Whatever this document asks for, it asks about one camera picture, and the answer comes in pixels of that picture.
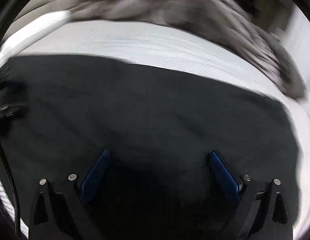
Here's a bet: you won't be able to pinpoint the black pants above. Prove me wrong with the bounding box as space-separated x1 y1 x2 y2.
0 55 298 239

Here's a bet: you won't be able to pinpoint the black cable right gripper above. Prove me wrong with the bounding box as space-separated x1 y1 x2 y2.
0 132 22 238

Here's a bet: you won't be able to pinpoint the grey rumpled duvet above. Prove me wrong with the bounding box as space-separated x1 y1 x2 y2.
71 0 306 100

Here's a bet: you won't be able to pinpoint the honeycomb patterned mattress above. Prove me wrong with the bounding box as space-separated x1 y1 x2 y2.
0 19 310 240

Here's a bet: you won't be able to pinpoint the white pillow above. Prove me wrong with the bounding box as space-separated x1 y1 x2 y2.
0 10 70 66

